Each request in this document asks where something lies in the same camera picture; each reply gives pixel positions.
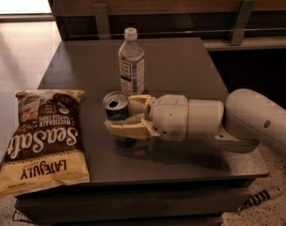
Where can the blue silver redbull can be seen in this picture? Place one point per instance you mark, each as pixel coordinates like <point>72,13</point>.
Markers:
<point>115,104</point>

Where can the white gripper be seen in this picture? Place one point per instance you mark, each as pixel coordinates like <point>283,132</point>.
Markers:
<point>168,117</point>

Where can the right metal rail bracket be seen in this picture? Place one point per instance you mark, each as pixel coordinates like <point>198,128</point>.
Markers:
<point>243,14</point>

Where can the left metal rail bracket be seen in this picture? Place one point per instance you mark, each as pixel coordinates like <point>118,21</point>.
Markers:
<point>102,22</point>

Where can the metal rail bracket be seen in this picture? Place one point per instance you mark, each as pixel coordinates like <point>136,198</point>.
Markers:
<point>243,14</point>
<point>102,22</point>

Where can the striped object on floor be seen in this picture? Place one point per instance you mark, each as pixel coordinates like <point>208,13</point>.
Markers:
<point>262,196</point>

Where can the brown sea salt chip bag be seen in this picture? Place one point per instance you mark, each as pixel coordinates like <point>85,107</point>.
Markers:
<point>46,149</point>

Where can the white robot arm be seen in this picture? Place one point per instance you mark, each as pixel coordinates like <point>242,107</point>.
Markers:
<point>237,125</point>

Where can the clear plastic water bottle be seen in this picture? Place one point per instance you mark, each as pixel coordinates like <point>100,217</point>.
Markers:
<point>131,63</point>

